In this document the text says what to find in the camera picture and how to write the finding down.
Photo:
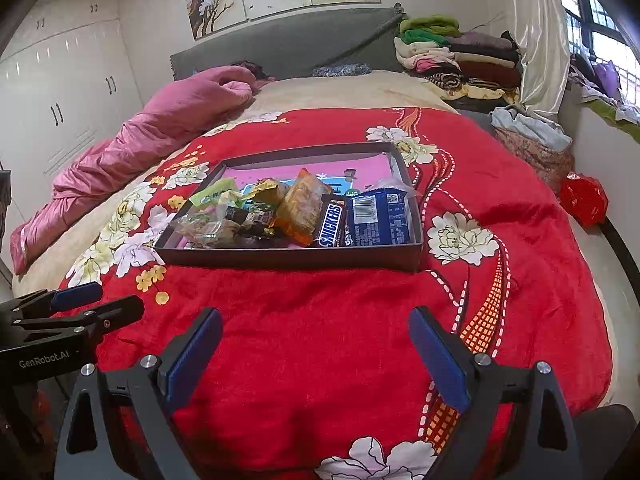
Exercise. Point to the green-tipped clear cake packet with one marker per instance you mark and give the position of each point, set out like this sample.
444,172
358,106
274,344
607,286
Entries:
215,192

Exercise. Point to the clear packet with pink candy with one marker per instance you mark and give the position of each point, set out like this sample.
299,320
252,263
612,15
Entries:
395,185

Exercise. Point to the light blue cloth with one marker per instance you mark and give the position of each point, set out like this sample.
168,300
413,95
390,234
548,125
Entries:
530,127

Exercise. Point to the dark cardboard box tray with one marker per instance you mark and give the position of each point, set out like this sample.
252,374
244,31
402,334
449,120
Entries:
300,260

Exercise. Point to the cream satin curtain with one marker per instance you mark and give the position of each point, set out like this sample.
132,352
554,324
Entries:
540,50

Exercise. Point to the blue snack packet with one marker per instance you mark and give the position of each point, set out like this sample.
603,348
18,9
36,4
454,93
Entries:
385,220

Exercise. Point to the barred window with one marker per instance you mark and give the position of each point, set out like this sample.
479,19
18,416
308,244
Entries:
605,20

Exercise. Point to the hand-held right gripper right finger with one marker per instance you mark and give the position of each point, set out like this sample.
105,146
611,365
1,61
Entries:
440,360

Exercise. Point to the clear packet of brown pastry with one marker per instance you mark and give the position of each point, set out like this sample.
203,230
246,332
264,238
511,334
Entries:
197,227

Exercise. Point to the red plastic bag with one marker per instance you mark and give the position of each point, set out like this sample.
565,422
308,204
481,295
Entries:
582,200

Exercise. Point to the green and white cloth pile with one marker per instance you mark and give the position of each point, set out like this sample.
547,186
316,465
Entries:
620,110

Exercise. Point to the beige bed sheet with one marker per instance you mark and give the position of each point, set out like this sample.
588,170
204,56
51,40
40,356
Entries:
350,92

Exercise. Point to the purple cloth item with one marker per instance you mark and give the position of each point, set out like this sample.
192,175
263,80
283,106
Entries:
607,77

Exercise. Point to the pink floral cloth bag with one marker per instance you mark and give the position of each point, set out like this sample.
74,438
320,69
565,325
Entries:
540,160

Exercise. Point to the stack of folded clothes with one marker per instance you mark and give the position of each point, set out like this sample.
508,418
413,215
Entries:
475,60

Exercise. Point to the white glossy wardrobe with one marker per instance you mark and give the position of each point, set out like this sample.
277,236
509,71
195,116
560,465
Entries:
65,75

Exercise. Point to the dark purple cloth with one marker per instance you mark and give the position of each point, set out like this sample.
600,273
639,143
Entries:
252,69

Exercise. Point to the brown chocolate bar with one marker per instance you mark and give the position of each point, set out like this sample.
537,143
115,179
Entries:
332,225

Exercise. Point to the long yellow snack packet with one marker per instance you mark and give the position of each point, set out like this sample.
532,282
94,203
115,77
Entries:
267,192

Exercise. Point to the red floral blanket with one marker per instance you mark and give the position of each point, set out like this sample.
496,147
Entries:
325,320

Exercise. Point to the black and green pea packet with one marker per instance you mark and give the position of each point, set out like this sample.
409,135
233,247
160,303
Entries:
250,220

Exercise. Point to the person's dark clothing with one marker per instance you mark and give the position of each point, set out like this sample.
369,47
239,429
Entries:
605,435

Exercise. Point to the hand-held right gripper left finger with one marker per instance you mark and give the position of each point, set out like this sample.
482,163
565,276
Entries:
195,355

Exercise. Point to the dark patterned pillow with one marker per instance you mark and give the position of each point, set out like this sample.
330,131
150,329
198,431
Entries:
342,70

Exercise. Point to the grey headboard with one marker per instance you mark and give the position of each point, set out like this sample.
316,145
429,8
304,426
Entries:
310,40

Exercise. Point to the orange cracker packet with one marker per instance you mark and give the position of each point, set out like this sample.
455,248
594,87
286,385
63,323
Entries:
302,207

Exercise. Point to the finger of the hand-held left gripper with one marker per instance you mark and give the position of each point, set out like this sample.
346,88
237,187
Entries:
115,315
75,296

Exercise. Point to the pink quilt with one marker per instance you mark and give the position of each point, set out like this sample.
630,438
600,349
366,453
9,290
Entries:
150,130

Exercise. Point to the pink and blue book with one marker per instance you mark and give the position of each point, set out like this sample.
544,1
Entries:
350,167

